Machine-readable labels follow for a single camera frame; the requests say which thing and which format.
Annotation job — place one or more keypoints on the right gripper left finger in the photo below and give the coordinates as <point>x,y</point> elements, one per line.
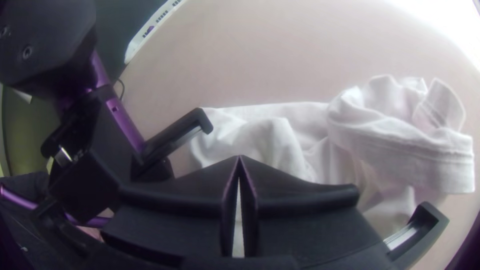
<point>180,213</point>

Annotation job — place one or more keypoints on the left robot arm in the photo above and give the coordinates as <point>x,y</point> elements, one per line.
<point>45,37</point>

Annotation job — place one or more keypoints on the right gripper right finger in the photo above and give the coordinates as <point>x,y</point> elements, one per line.
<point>300,217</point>

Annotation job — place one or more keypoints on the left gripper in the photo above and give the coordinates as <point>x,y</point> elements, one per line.
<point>86,150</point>

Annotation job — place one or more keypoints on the white laundry basket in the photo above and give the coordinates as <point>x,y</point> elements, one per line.
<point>132,48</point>

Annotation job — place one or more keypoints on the off-white t-shirt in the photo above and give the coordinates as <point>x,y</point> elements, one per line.
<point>281,138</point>

